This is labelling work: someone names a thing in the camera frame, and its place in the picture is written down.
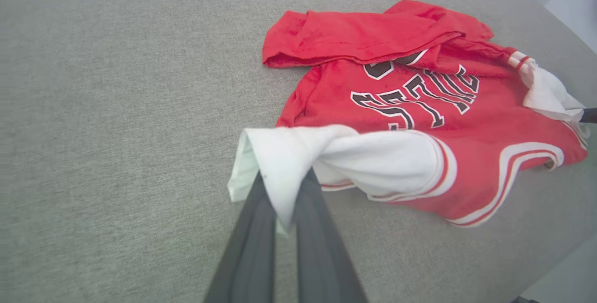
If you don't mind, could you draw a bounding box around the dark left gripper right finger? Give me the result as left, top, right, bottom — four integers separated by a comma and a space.
292, 168, 368, 303

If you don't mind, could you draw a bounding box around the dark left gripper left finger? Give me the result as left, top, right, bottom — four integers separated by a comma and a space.
204, 172, 277, 303

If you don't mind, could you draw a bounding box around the red basketball jersey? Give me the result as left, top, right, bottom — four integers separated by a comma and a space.
227, 0, 590, 238

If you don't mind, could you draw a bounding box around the grey fabric sofa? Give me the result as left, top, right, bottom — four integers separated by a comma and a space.
0, 0, 597, 303

